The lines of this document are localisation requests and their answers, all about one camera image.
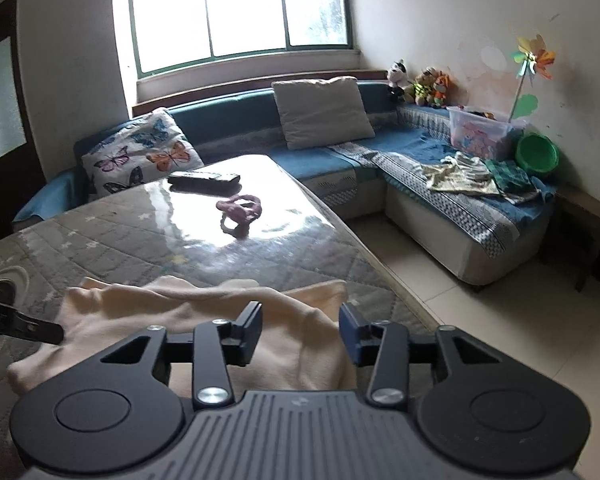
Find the black and white plush toy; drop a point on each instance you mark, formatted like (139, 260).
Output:
(397, 80)

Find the blue armrest towel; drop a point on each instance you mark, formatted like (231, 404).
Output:
(45, 197)

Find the beige plain pillow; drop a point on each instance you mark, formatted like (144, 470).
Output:
(325, 110)

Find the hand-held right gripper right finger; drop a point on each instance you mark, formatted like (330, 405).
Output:
(350, 332)

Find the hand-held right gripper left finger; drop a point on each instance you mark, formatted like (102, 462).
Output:
(255, 330)

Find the wooden side table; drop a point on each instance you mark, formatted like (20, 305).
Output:
(587, 210)

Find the colourful paper pinwheel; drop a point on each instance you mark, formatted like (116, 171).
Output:
(532, 57)

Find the green framed window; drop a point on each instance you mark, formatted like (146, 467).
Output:
(240, 5)

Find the black remote control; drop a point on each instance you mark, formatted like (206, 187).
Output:
(205, 180)

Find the blue corner sofa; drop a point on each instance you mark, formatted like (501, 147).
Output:
(230, 120)

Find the yellow green plush toy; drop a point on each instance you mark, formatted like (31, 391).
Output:
(424, 89)

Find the blue sofa blanket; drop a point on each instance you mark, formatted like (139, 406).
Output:
(410, 145)

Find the grey patterned sofa cover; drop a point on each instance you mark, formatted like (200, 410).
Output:
(455, 205)

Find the cream knit garment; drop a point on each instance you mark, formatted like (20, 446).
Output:
(285, 320)

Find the clear plastic storage box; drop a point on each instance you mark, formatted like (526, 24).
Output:
(480, 135)

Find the green plastic basin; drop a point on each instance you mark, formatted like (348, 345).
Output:
(537, 152)

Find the butterfly print pillow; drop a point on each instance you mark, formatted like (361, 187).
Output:
(140, 155)

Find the orange tiger plush toy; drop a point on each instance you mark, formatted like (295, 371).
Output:
(442, 89)

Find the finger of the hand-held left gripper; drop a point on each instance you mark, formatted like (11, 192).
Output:
(25, 327)

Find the pale yellow cloth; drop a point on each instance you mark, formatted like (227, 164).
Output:
(460, 175)

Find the pink knitted scrunchie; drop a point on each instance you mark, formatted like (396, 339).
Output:
(240, 207)

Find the green plaid cloth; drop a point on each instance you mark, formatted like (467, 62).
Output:
(512, 180)

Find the dark wooden glass door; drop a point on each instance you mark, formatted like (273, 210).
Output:
(10, 160)

